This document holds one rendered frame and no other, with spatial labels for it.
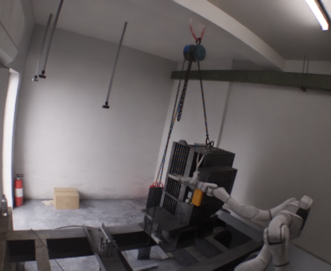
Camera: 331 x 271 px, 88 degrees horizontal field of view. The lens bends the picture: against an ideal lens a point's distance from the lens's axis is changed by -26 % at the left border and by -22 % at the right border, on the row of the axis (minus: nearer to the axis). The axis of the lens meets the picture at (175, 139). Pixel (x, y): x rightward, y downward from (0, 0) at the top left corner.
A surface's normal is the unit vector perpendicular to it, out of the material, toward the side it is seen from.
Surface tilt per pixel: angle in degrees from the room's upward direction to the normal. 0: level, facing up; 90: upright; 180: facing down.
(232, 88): 90
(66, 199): 90
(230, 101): 90
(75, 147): 90
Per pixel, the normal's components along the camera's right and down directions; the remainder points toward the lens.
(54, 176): 0.57, 0.22
